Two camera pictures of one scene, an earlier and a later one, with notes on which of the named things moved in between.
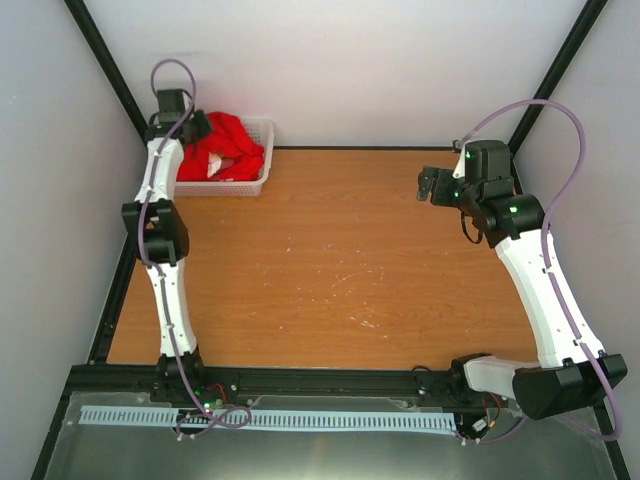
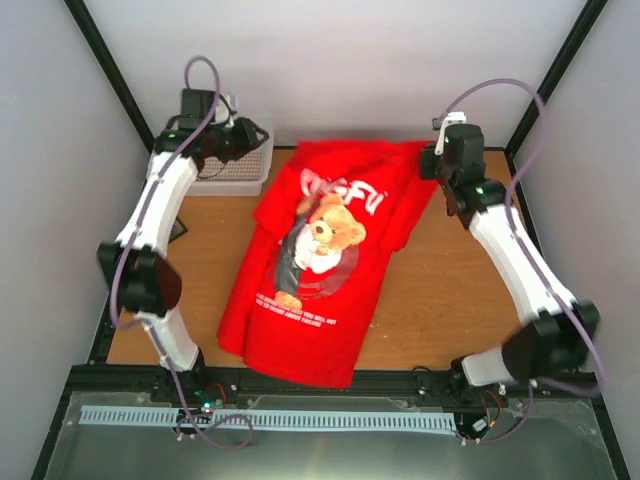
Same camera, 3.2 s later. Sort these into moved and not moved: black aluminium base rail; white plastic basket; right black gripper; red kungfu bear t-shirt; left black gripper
Moved: left black gripper; red kungfu bear t-shirt; right black gripper
Not moved: black aluminium base rail; white plastic basket
